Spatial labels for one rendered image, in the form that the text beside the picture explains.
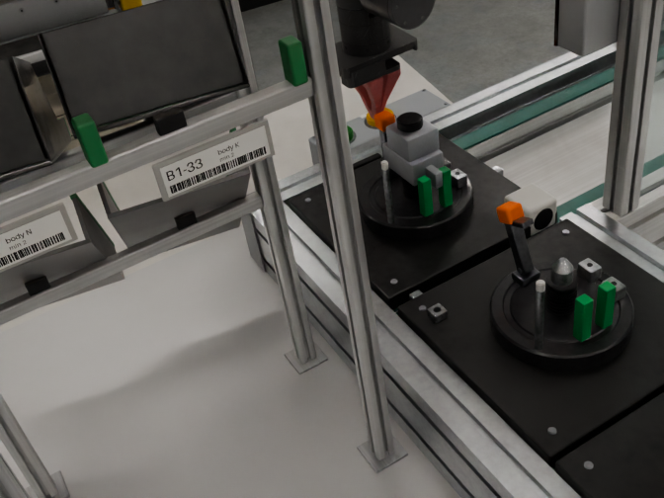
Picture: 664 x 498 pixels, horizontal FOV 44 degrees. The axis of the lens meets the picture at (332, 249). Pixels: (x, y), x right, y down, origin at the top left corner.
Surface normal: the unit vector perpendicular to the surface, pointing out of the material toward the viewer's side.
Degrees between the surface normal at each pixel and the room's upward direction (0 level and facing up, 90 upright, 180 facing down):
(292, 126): 0
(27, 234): 90
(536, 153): 0
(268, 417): 0
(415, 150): 90
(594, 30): 90
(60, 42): 65
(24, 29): 90
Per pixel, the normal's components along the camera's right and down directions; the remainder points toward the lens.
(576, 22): -0.85, 0.41
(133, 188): -0.14, -0.76
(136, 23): 0.25, 0.18
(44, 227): 0.50, 0.50
